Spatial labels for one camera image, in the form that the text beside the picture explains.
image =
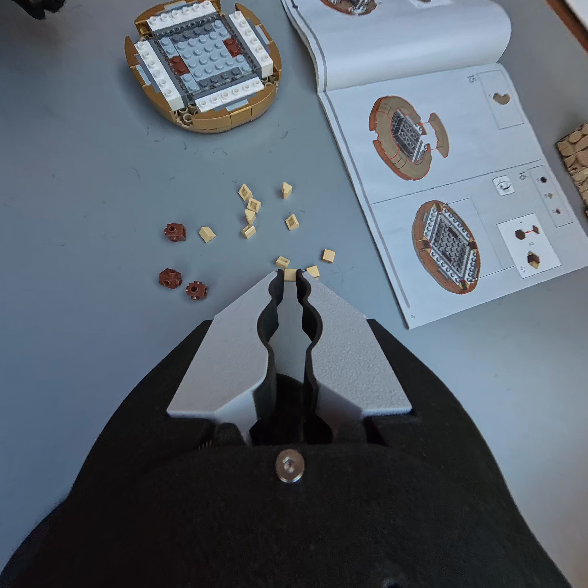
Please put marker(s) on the round gold lego base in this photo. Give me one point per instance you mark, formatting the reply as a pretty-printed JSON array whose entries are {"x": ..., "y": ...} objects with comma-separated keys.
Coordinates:
[{"x": 202, "y": 50}]

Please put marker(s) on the brown lego stud brick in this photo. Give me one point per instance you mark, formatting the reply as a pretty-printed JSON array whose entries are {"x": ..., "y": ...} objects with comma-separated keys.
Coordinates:
[
  {"x": 175, "y": 232},
  {"x": 197, "y": 290},
  {"x": 170, "y": 278}
]

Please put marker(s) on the brown wooden strip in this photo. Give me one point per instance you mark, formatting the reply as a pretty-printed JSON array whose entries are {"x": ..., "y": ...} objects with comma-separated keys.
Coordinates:
[{"x": 569, "y": 13}]

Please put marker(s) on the black lego set box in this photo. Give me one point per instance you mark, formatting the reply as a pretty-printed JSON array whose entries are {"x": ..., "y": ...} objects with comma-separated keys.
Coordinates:
[{"x": 576, "y": 156}]

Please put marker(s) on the lego instruction booklet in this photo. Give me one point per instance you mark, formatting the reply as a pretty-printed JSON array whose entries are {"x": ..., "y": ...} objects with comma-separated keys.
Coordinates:
[{"x": 413, "y": 115}]

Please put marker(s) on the scatter of tan lego pieces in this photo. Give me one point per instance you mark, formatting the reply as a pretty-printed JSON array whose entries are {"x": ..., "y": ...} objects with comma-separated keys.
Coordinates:
[{"x": 207, "y": 234}]

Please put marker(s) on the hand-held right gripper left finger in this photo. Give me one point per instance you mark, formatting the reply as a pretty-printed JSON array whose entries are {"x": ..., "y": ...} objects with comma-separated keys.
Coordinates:
[{"x": 220, "y": 367}]

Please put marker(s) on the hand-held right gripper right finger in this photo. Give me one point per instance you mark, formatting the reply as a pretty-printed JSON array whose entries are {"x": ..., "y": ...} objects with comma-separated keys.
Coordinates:
[{"x": 358, "y": 367}]

